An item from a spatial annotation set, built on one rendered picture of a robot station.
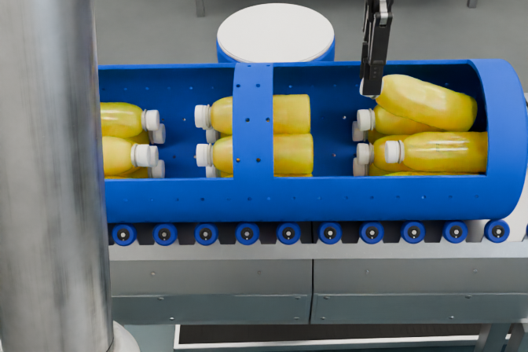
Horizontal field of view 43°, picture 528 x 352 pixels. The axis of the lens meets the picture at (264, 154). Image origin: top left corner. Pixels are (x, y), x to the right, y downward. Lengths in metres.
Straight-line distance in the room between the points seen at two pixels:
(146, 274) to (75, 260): 0.73
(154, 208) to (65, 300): 0.57
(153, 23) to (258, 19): 2.14
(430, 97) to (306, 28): 0.55
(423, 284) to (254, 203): 0.38
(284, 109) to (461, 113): 0.30
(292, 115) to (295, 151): 0.06
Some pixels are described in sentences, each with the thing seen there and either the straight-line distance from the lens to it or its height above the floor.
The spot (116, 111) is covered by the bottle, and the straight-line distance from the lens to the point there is 1.24.
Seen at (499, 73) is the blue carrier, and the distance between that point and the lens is 1.17.
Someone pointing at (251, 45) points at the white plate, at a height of 1.04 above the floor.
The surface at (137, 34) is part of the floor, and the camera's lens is 3.69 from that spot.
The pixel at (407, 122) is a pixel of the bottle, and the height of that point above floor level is 1.11.
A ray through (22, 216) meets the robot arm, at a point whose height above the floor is 1.50.
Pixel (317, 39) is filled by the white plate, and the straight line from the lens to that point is 1.58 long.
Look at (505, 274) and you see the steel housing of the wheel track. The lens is 1.34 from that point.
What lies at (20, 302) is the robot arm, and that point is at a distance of 0.60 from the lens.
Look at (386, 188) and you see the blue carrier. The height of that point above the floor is 1.11.
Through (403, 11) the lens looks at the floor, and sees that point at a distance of 3.83.
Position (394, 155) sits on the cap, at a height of 1.12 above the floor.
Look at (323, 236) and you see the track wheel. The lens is 1.21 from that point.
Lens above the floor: 1.87
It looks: 42 degrees down
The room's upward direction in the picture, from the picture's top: 2 degrees counter-clockwise
